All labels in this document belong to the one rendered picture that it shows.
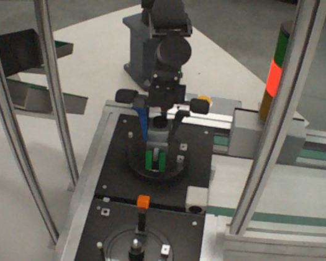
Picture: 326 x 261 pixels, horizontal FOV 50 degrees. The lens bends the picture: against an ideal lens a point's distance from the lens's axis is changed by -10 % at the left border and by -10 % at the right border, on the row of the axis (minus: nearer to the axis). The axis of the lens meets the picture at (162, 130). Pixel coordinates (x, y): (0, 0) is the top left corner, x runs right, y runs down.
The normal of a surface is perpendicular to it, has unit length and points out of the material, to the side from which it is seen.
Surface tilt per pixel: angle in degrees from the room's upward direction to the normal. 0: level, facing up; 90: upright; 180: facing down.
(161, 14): 41
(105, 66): 0
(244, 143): 90
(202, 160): 0
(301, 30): 90
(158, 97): 74
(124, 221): 0
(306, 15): 90
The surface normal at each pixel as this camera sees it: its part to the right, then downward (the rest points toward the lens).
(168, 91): 0.07, -0.85
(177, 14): 0.09, -0.04
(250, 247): -0.16, 0.72
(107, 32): 0.04, -0.69
